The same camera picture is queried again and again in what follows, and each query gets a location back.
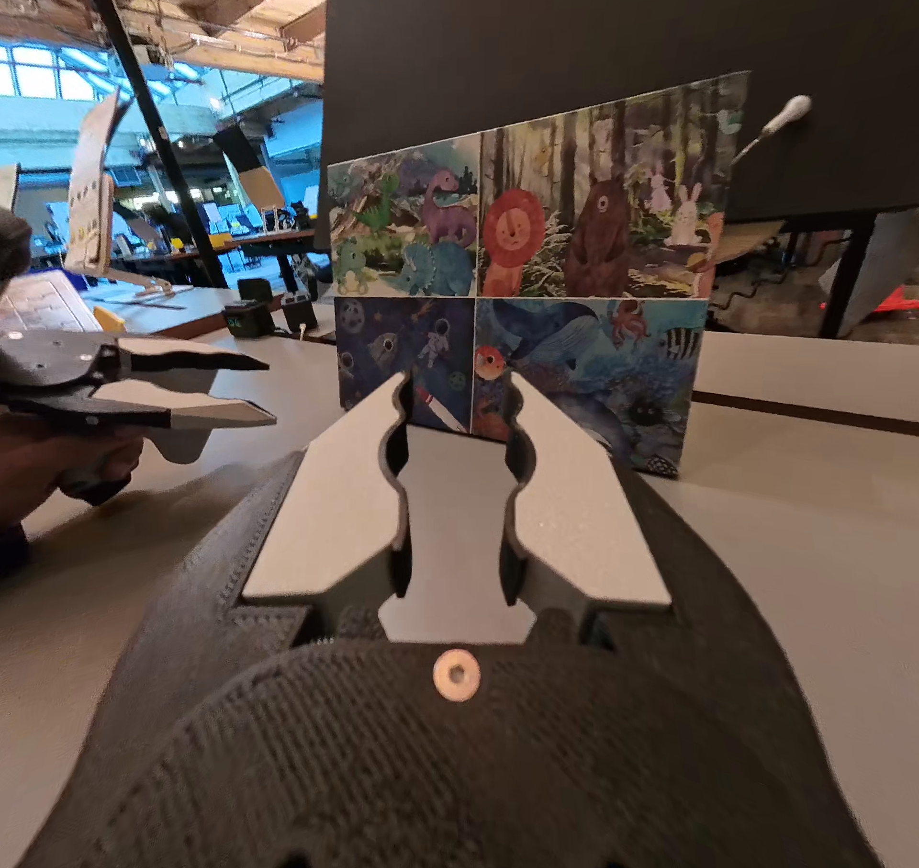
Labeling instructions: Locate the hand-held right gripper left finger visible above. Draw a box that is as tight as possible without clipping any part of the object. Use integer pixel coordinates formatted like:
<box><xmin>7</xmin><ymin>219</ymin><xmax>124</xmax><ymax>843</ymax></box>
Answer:
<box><xmin>243</xmin><ymin>371</ymin><xmax>414</xmax><ymax>621</ymax></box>

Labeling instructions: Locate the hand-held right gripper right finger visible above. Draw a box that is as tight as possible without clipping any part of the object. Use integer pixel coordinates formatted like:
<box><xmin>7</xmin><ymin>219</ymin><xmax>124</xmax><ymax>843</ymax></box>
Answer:
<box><xmin>499</xmin><ymin>371</ymin><xmax>673</xmax><ymax>632</ymax></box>

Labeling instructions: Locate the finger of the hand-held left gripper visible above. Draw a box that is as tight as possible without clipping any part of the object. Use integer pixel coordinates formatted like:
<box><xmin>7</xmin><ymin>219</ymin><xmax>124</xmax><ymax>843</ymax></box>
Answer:
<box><xmin>117</xmin><ymin>335</ymin><xmax>271</xmax><ymax>385</ymax></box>
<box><xmin>92</xmin><ymin>382</ymin><xmax>279</xmax><ymax>432</ymax></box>

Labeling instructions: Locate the person's left hand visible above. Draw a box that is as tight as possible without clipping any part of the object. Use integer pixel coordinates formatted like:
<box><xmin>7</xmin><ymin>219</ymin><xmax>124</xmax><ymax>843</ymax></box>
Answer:
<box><xmin>0</xmin><ymin>421</ymin><xmax>146</xmax><ymax>526</ymax></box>

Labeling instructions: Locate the neighbouring grey table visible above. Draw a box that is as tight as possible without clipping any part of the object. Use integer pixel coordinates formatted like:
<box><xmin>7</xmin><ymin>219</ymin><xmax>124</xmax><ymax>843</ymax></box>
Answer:
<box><xmin>79</xmin><ymin>282</ymin><xmax>248</xmax><ymax>343</ymax></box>

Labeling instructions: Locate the black charger green display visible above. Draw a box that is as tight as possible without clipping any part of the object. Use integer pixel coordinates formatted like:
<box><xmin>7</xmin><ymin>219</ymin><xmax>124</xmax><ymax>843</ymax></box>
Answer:
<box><xmin>223</xmin><ymin>301</ymin><xmax>277</xmax><ymax>339</ymax></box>

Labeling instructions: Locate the small black charging box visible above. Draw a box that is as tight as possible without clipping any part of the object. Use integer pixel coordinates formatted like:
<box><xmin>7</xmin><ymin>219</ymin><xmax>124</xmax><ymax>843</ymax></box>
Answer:
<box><xmin>281</xmin><ymin>292</ymin><xmax>320</xmax><ymax>334</ymax></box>

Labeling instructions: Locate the black and tan board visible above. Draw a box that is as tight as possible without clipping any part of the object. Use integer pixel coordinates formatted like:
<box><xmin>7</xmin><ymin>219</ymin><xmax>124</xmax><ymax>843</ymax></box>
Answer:
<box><xmin>212</xmin><ymin>123</ymin><xmax>288</xmax><ymax>217</ymax></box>

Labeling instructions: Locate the black pole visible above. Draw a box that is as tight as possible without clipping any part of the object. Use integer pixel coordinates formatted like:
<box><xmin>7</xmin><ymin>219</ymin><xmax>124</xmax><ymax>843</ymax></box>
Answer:
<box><xmin>75</xmin><ymin>0</ymin><xmax>229</xmax><ymax>289</ymax></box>

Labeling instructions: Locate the illustrated puzzle box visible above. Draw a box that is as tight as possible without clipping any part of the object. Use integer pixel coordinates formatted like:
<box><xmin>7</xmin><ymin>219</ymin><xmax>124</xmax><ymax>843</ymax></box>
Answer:
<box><xmin>326</xmin><ymin>71</ymin><xmax>751</xmax><ymax>480</ymax></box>

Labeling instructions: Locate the black partition panel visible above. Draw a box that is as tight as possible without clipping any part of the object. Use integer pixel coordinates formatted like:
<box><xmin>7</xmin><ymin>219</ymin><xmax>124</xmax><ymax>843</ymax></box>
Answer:
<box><xmin>316</xmin><ymin>0</ymin><xmax>919</xmax><ymax>251</ymax></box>

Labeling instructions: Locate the white cable plug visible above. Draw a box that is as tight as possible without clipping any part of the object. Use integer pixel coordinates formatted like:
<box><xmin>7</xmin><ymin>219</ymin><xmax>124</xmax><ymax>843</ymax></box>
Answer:
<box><xmin>732</xmin><ymin>94</ymin><xmax>814</xmax><ymax>164</ymax></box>

